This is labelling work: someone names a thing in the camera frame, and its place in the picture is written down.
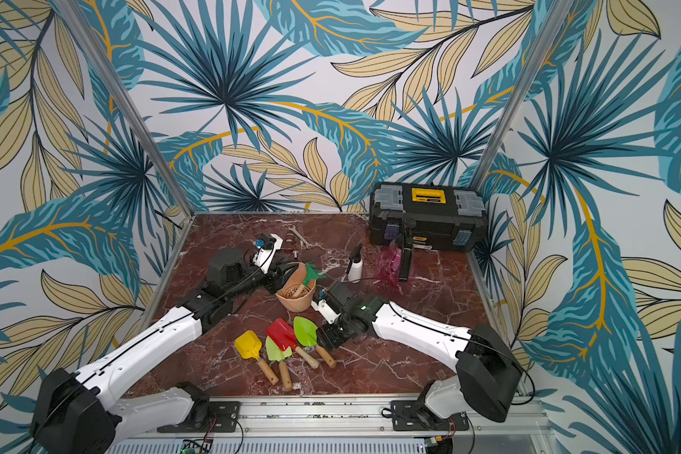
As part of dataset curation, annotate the yellow toy shovel wooden handle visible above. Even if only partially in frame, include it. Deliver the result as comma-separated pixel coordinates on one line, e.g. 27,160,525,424
234,330,279,385

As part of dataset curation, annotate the silver open-end wrench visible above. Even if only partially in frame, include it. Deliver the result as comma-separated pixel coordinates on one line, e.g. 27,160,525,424
289,226,312,249

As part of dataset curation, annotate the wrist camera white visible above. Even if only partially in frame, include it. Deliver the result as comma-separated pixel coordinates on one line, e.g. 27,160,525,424
311,289,342,325
253,234,283,274

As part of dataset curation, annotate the bright green toy trowel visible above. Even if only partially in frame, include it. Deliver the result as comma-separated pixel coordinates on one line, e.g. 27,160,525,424
293,316,337,369

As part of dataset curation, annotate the terracotta plastic flower pot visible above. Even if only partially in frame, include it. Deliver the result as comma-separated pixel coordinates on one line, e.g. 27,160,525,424
276,262,316,313

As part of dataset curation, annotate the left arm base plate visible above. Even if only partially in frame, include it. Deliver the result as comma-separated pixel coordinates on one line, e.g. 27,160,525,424
156,401,241,433

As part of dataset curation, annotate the red toy shovel wooden handle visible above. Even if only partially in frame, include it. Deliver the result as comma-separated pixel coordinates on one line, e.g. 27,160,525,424
266,318,320,369

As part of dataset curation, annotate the green toy rake wooden handle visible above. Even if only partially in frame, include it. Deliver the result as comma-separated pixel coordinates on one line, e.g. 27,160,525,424
289,263,327,299

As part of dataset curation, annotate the pink spray bottle black nozzle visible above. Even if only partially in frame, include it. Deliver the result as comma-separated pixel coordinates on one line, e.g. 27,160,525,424
382,219,417,282

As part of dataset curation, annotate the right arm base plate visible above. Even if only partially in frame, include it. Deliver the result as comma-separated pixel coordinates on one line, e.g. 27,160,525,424
381,400,470,432

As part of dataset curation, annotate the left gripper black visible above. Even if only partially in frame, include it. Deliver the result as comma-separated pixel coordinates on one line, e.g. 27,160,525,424
226,252,299,301

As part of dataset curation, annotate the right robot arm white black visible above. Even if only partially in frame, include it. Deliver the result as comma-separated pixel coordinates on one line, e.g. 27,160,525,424
311,283,526,429

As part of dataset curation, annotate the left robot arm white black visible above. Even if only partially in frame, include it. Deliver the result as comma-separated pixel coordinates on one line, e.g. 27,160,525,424
30,248,299,453

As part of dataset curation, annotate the light green toy spade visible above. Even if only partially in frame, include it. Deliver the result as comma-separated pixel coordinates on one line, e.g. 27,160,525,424
265,336,293,392

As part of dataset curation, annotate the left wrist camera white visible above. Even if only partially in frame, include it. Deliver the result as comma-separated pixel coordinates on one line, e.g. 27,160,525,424
253,234,283,274

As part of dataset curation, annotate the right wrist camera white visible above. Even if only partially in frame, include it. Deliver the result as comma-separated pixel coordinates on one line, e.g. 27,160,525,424
311,289,342,325

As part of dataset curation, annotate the black yellow plastic toolbox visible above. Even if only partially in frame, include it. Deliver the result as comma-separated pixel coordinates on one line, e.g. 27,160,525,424
369,182,488,252

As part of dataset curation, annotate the aluminium front rail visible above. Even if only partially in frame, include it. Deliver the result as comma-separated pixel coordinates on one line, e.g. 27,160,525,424
129,395,558,453

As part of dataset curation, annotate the white spray bottle black nozzle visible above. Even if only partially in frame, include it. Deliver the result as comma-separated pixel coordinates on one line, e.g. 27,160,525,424
346,244,363,283

